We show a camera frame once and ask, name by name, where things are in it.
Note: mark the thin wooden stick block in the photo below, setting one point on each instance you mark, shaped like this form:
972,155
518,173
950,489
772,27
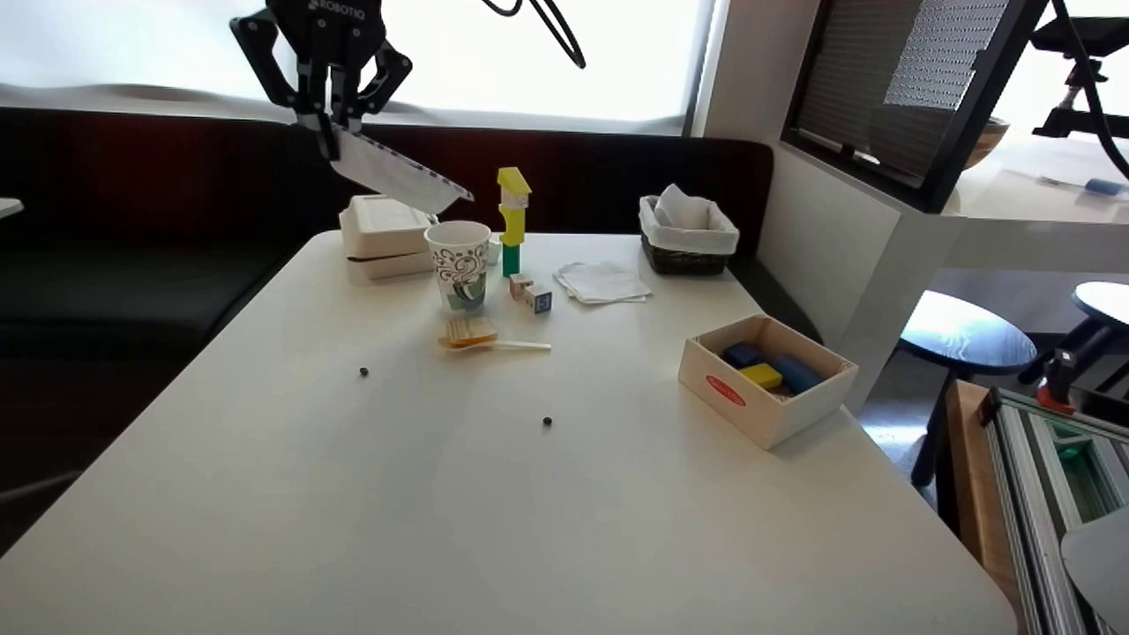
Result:
525,346

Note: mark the aluminium profile frame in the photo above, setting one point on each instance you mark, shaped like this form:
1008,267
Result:
1047,495

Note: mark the dark bench sofa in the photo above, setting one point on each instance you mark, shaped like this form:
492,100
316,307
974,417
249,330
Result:
142,179

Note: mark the white paper sheet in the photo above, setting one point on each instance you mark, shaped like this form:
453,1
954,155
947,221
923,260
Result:
683,204

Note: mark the round grey stool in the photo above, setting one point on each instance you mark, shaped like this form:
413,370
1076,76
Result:
964,333

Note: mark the white wooden box red label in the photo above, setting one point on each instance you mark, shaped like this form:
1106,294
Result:
765,408

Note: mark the white foam takeout box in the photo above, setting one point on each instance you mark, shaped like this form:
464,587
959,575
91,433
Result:
388,235

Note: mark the wooden utensil on table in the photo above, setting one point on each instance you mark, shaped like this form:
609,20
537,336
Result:
471,344

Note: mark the small printed letter cube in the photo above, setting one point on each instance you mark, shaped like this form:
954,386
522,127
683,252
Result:
522,288
540,300

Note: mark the white paper napkin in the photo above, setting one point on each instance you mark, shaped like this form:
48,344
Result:
602,284

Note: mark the blue toy block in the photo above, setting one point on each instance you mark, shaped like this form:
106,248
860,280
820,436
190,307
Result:
798,376
742,354

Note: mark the dark basket with white liner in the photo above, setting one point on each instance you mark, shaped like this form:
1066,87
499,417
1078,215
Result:
691,243

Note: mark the black computer monitor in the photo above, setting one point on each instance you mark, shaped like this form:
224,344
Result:
871,83

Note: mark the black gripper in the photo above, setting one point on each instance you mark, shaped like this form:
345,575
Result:
328,23

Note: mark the black white patterned plate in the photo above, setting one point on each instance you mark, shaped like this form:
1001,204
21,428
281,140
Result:
399,173

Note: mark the yellow toy block in box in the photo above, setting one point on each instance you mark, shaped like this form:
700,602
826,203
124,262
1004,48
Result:
765,376

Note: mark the red clamp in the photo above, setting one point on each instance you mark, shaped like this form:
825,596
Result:
1058,376

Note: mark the patterned paper coffee cup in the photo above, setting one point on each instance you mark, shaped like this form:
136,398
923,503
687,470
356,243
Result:
462,267

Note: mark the white desk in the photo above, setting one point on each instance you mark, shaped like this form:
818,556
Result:
847,252

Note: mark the wooden board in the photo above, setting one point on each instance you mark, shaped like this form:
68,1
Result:
972,470

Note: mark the yellow wedge toy block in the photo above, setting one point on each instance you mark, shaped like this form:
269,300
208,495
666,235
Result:
512,180

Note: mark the green cylinder toy block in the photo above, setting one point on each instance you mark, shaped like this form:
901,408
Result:
512,262

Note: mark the yellow upright toy block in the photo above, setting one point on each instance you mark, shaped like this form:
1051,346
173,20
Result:
512,224

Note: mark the round white stool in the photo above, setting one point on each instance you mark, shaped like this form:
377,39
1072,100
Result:
1106,300

